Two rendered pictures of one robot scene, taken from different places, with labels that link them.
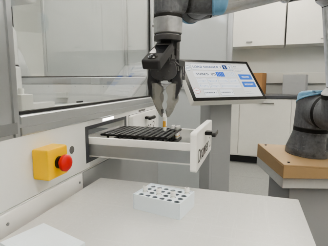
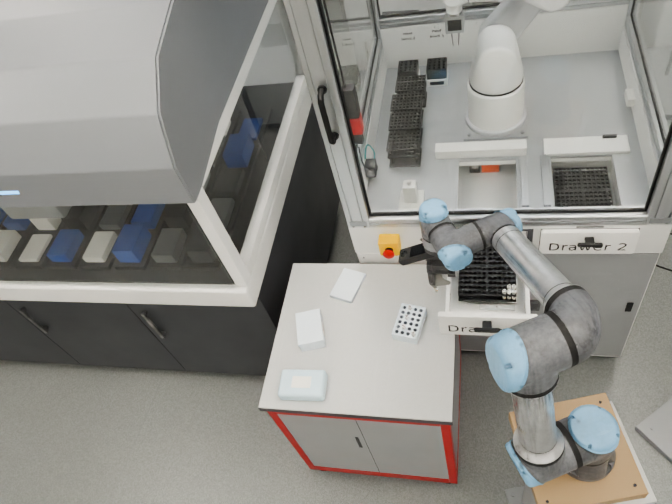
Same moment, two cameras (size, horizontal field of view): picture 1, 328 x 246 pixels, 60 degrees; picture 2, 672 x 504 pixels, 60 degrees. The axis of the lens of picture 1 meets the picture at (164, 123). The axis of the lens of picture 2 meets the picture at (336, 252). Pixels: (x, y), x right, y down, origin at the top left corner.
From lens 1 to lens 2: 183 cm
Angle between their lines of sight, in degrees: 88
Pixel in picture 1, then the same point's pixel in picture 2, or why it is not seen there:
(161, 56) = (404, 259)
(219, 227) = (389, 363)
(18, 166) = (369, 238)
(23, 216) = (374, 258)
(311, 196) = not seen: hidden behind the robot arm
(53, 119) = (402, 222)
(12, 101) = (362, 213)
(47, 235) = (353, 282)
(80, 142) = not seen: hidden behind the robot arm
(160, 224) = (384, 329)
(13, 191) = (366, 247)
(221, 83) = not seen: outside the picture
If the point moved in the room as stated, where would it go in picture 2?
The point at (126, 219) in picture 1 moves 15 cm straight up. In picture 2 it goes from (387, 310) to (381, 285)
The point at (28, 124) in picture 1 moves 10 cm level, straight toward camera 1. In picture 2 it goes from (377, 222) to (353, 238)
